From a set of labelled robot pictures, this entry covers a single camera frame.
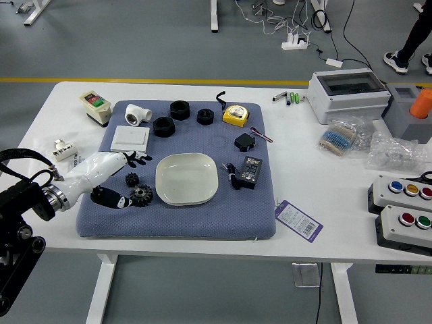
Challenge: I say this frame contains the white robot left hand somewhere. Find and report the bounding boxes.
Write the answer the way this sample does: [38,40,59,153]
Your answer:
[62,151,153,211]

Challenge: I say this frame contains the large black gear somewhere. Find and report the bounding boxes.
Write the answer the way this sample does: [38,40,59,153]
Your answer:
[129,184,155,207]

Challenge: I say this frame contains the large black hex nut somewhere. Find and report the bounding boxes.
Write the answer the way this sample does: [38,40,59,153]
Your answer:
[169,100,191,121]
[152,116,175,138]

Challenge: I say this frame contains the small black hex nut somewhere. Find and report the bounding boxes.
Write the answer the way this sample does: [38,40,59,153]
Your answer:
[196,108,215,126]

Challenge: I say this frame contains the silver box under table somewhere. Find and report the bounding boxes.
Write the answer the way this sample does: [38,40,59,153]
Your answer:
[292,262,321,288]

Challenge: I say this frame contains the grey distribution box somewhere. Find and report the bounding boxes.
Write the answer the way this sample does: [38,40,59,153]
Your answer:
[306,68,392,125]

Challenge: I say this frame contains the three-button control box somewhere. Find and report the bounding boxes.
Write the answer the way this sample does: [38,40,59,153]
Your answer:
[367,174,432,217]

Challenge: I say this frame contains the two-button control box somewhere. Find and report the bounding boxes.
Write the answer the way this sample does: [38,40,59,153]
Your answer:
[374,205,432,256]

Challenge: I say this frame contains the small white labelled block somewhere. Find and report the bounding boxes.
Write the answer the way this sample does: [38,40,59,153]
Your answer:
[53,138,78,162]

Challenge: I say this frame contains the clear plastic bag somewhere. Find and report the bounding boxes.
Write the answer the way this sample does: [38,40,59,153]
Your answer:
[23,136,88,190]

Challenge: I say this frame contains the white pipe tee fitting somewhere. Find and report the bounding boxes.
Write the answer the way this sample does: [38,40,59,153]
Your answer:
[124,103,153,126]

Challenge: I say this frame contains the white square dish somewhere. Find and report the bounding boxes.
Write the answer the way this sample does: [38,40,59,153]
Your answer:
[155,153,220,206]

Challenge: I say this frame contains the blue-grey cushion mat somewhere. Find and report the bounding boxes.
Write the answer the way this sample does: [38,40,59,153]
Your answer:
[76,100,277,241]

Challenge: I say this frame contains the yellow tape measure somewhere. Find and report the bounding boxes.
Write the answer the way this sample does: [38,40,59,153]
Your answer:
[215,90,250,128]

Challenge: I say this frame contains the black digital power adapter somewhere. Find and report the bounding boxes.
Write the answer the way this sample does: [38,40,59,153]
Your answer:
[221,155,263,190]

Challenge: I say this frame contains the white background table leg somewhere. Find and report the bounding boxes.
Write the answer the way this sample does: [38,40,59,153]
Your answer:
[310,0,333,34]
[23,0,51,26]
[209,0,220,34]

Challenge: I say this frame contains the purple barcode tag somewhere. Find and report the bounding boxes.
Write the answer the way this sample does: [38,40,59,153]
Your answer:
[273,199,324,244]

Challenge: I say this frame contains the white power strip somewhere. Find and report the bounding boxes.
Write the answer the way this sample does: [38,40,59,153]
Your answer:
[281,32,310,51]

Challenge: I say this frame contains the bag of blue resistors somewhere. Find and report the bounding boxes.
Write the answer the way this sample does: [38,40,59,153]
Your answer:
[315,116,374,158]

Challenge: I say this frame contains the clear bubble wrap bag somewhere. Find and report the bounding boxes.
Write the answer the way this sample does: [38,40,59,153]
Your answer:
[366,131,432,176]

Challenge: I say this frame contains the grey block holder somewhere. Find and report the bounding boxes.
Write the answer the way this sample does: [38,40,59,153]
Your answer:
[381,82,432,144]

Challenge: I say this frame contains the black table control panel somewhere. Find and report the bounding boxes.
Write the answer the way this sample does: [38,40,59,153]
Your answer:
[375,264,432,275]

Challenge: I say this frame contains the black scissors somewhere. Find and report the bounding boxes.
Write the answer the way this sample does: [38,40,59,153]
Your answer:
[403,171,432,185]

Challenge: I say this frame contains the orange cylinder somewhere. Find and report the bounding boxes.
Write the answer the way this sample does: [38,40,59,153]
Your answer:
[409,88,432,119]

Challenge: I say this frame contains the person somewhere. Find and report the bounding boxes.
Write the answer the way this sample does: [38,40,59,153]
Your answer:
[383,0,432,75]

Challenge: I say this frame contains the white wall switch plate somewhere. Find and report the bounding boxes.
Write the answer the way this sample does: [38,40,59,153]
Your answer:
[110,125,151,153]

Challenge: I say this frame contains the beige red-green switch box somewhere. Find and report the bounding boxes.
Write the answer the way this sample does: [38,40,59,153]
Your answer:
[79,90,112,128]

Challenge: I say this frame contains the black servo with wires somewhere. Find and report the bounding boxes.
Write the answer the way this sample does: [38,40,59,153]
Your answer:
[234,127,273,153]

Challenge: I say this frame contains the white floor cables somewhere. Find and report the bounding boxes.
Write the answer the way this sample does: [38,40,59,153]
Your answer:
[234,0,313,36]

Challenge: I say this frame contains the black floor cable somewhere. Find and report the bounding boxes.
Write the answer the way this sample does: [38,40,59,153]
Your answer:
[312,0,384,84]

